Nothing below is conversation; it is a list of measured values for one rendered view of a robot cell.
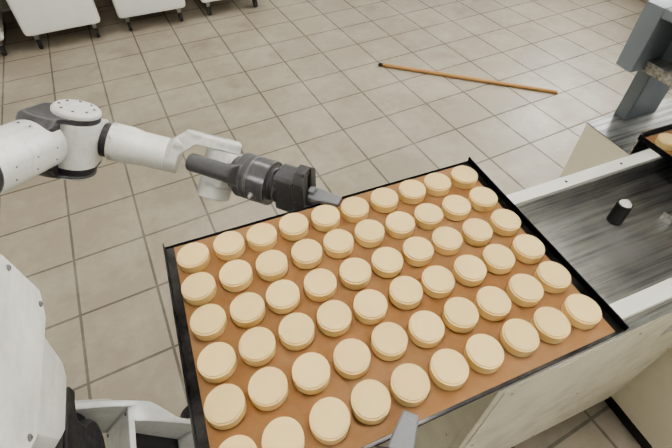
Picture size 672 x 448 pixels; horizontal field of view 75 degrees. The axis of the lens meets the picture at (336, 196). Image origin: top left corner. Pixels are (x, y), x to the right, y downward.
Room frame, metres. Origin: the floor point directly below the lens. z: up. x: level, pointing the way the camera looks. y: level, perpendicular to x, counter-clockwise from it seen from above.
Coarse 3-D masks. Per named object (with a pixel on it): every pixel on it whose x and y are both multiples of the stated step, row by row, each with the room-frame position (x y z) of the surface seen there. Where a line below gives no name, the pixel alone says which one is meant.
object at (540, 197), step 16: (624, 160) 0.79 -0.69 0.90; (640, 160) 0.79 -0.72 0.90; (656, 160) 0.80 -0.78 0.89; (576, 176) 0.73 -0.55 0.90; (592, 176) 0.73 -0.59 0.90; (608, 176) 0.75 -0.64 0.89; (624, 176) 0.77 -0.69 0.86; (528, 192) 0.68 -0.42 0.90; (544, 192) 0.68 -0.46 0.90; (560, 192) 0.69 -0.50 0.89; (576, 192) 0.71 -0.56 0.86; (592, 192) 0.74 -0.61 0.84; (528, 208) 0.66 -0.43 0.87; (544, 208) 0.68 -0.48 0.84
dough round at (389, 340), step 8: (376, 328) 0.29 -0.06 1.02; (384, 328) 0.29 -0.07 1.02; (392, 328) 0.29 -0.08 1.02; (400, 328) 0.29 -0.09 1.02; (376, 336) 0.28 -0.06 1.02; (384, 336) 0.28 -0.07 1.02; (392, 336) 0.28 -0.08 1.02; (400, 336) 0.28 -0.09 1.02; (376, 344) 0.27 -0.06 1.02; (384, 344) 0.27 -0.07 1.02; (392, 344) 0.27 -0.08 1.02; (400, 344) 0.27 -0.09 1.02; (376, 352) 0.26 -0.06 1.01; (384, 352) 0.26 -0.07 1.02; (392, 352) 0.26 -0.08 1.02; (400, 352) 0.26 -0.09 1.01; (392, 360) 0.26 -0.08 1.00
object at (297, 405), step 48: (288, 240) 0.46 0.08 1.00; (384, 240) 0.47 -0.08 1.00; (336, 288) 0.37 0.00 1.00; (384, 288) 0.37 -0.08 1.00; (480, 288) 0.37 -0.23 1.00; (192, 336) 0.29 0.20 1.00; (240, 336) 0.29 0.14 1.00; (576, 336) 0.29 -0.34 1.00; (240, 384) 0.22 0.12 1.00; (288, 384) 0.22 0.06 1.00; (336, 384) 0.22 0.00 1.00; (384, 384) 0.22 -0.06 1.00; (432, 384) 0.22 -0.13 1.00; (480, 384) 0.23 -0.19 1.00; (240, 432) 0.17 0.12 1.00; (384, 432) 0.17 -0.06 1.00
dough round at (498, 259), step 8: (488, 248) 0.43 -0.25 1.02; (496, 248) 0.43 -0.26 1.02; (504, 248) 0.44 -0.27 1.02; (488, 256) 0.42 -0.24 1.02; (496, 256) 0.42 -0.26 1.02; (504, 256) 0.42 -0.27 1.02; (512, 256) 0.42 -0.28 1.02; (488, 264) 0.41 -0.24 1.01; (496, 264) 0.40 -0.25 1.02; (504, 264) 0.40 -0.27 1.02; (512, 264) 0.41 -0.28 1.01; (496, 272) 0.40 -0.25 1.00; (504, 272) 0.40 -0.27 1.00
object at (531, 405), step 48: (624, 192) 0.74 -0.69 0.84; (576, 240) 0.59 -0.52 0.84; (624, 240) 0.59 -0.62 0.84; (624, 288) 0.47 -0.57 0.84; (624, 336) 0.39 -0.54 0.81; (528, 384) 0.30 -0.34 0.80; (576, 384) 0.38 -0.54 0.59; (624, 384) 0.52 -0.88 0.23; (432, 432) 0.34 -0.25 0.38; (480, 432) 0.29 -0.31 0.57; (528, 432) 0.39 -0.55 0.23
